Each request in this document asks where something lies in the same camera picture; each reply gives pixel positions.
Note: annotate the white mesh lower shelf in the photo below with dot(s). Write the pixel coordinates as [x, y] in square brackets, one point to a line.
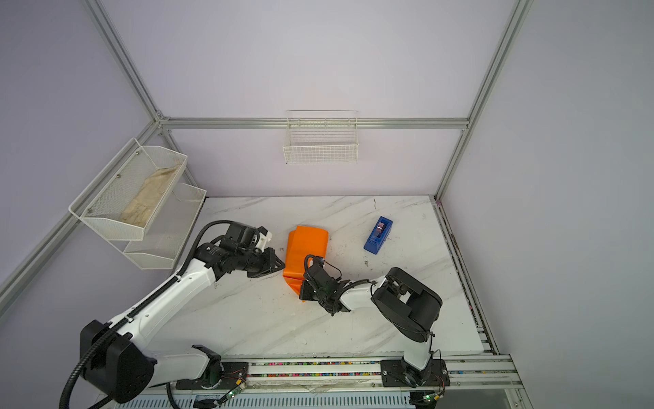
[166, 238]

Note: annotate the blue tape dispenser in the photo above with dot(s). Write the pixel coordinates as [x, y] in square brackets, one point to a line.
[374, 244]

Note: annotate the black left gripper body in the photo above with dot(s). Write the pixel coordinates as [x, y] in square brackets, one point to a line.
[251, 261]

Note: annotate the orange wrapping paper sheet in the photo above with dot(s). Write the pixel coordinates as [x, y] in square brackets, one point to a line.
[302, 241]

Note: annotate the aluminium front rail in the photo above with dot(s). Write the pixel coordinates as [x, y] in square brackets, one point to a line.
[350, 374]

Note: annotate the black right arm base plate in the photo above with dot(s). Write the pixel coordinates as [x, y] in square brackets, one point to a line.
[398, 373]

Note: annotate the white mesh shelf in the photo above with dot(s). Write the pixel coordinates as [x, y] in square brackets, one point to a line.
[166, 238]
[100, 205]

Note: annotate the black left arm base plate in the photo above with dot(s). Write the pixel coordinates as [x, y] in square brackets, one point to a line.
[223, 376]

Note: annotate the white mesh upper shelf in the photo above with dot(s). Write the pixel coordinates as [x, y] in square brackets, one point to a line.
[100, 205]

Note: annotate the beige cloth in shelf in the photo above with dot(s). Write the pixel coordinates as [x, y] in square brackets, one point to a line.
[141, 208]

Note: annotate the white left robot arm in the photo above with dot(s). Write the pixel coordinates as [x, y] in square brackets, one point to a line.
[115, 356]

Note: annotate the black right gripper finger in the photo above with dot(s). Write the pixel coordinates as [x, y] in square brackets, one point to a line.
[333, 308]
[306, 291]

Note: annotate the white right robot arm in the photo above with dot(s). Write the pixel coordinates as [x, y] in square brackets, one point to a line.
[401, 299]

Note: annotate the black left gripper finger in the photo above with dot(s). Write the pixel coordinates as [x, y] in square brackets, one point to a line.
[274, 263]
[258, 274]

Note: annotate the white wire wall basket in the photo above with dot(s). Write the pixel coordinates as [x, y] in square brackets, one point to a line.
[321, 137]

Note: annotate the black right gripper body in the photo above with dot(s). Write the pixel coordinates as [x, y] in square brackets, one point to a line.
[322, 295]

